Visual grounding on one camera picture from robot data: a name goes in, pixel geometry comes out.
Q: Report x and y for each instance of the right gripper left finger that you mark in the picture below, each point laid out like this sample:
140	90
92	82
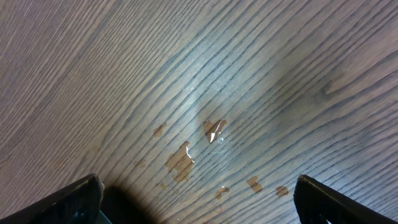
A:
78	202

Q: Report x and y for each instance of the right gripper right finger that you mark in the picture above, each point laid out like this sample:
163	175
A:
317	203

